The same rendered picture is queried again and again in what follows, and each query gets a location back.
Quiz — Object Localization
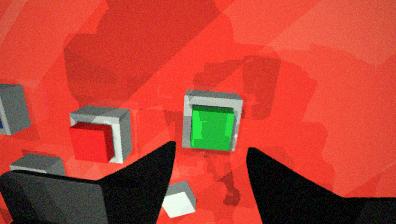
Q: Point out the red button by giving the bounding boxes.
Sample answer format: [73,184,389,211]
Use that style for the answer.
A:
[69,105,132,164]

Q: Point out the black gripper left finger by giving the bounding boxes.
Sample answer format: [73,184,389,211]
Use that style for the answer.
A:
[0,141,176,224]

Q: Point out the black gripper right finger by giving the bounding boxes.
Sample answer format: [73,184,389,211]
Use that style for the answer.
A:
[246,147,396,224]

